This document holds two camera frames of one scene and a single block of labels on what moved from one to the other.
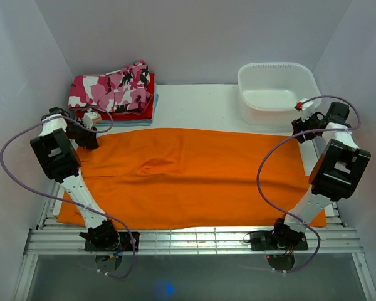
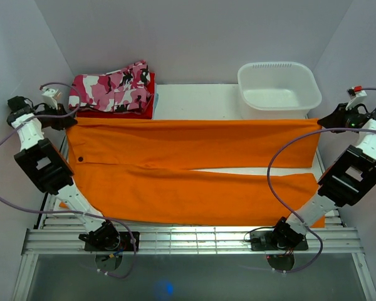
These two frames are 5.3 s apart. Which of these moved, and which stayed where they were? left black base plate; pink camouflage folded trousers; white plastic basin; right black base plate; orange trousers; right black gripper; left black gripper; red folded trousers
Moved: right black gripper; left black gripper; orange trousers
Stayed: left black base plate; pink camouflage folded trousers; white plastic basin; red folded trousers; right black base plate
